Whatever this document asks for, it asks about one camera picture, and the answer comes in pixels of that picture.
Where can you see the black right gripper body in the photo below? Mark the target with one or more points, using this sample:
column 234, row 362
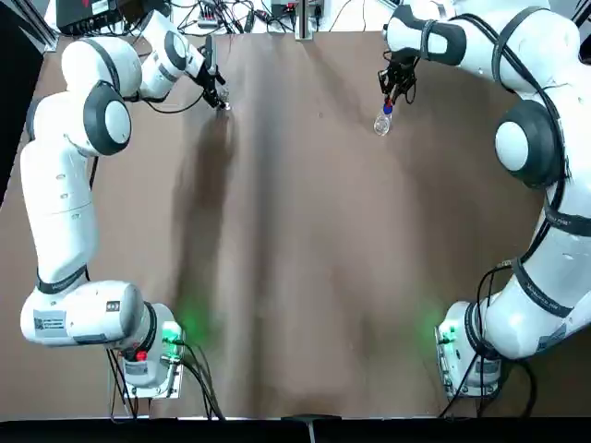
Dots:
column 401, row 62

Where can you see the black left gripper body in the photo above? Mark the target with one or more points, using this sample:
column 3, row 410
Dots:
column 208, row 77

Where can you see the clear glass sample vial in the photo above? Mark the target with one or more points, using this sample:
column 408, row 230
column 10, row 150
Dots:
column 227, row 105

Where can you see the red-bulb glass dropper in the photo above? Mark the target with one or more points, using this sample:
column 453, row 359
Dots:
column 390, row 101

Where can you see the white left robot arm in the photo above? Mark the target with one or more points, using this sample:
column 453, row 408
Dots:
column 60, row 221

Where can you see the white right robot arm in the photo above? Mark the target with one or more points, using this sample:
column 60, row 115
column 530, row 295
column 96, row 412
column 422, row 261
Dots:
column 545, row 69

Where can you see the clear bottle with blue collar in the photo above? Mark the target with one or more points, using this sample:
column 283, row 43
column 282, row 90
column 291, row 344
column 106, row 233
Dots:
column 382, row 123

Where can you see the grey hub with red plugs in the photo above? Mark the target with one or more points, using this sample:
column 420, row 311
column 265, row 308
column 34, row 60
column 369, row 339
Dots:
column 208, row 15

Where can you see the black power supply box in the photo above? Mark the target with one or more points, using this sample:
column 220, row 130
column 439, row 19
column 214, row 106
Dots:
column 281, row 9

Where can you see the black computer box red logo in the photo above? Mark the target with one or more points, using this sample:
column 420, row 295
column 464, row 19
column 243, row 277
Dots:
column 88, row 14

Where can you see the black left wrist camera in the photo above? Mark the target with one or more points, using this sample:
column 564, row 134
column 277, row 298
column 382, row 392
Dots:
column 209, row 51

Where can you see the aluminium profile post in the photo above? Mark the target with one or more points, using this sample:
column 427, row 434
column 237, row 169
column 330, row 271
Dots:
column 304, row 23

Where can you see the aluminium frame rail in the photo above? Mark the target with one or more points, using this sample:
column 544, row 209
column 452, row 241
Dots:
column 46, row 37

